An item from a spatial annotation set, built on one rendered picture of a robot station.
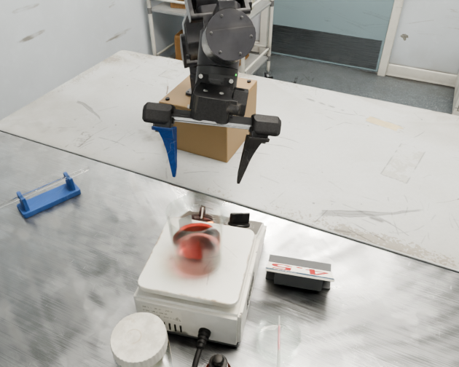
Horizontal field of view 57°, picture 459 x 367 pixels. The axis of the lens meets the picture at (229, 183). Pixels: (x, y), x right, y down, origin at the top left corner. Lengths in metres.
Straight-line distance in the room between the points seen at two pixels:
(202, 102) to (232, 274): 0.21
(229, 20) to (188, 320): 0.35
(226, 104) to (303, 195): 0.29
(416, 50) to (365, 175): 2.65
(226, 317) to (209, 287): 0.04
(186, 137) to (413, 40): 2.73
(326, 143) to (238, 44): 0.44
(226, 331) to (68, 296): 0.23
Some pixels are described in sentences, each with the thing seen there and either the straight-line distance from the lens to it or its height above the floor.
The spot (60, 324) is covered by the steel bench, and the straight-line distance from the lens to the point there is 0.61.
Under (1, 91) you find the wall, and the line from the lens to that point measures 2.13.
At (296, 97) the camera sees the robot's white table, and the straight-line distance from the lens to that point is 1.05.
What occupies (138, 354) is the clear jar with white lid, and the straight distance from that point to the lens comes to 0.47.
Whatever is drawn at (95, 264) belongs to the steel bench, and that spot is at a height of 0.90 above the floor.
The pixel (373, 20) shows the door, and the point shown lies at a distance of 3.39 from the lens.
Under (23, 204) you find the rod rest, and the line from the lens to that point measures 0.76.
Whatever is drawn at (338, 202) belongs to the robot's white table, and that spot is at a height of 0.90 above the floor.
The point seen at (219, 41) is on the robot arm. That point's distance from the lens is 0.50.
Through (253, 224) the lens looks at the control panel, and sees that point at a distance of 0.63.
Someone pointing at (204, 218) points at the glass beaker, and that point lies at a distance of 0.51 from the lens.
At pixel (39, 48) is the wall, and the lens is 2.24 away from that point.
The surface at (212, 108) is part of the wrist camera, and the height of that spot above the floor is 1.13.
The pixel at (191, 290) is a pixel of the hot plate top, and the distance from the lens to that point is 0.50.
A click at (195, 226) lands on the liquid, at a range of 0.51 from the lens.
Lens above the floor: 1.38
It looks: 39 degrees down
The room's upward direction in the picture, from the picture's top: straight up
